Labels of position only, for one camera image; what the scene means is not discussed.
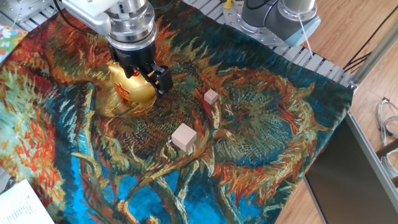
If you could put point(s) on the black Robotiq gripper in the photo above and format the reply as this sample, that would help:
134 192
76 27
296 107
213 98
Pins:
136 56

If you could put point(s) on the white zip tie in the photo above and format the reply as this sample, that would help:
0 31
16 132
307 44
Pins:
306 37

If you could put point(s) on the colourful floral paper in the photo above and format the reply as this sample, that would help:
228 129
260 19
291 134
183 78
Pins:
9 40

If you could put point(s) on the golden piggy bank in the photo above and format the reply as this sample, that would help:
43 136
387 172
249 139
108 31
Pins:
136 90

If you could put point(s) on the small wooden cube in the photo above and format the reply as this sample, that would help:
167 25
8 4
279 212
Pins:
211 96

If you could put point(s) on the perforated aluminium plate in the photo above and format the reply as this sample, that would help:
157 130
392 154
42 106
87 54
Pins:
28 9

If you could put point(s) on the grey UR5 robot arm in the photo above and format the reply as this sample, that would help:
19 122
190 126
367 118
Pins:
133 18

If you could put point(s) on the yellow plastic clip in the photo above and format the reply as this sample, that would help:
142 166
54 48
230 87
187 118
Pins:
228 4

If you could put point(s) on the dark flat panel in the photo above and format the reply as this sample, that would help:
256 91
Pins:
342 186

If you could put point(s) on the large wooden cube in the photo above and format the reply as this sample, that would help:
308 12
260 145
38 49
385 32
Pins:
184 137

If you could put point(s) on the aluminium frame rail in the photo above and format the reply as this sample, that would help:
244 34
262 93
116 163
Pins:
370 149

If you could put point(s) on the white printed paper sheet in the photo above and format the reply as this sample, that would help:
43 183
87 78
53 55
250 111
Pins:
18 205

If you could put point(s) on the aluminium frame post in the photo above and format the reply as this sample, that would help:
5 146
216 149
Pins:
373 56

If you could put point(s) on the sunflower painting cloth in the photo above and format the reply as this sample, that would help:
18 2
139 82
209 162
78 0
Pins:
248 140

